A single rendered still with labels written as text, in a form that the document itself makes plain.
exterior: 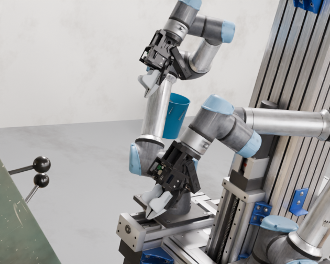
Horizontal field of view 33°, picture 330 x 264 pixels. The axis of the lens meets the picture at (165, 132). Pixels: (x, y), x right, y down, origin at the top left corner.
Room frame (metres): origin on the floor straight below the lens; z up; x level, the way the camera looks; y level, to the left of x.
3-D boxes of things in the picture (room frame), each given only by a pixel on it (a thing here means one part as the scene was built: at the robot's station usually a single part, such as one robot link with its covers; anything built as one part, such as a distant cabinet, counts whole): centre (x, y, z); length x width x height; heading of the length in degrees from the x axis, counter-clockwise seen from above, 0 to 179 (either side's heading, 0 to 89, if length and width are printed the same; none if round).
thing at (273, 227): (1.60, -0.43, 1.20); 0.13 x 0.12 x 0.14; 17
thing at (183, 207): (1.97, -0.09, 1.09); 0.15 x 0.15 x 0.10
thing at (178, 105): (5.42, 0.00, 0.22); 0.38 x 0.36 x 0.44; 133
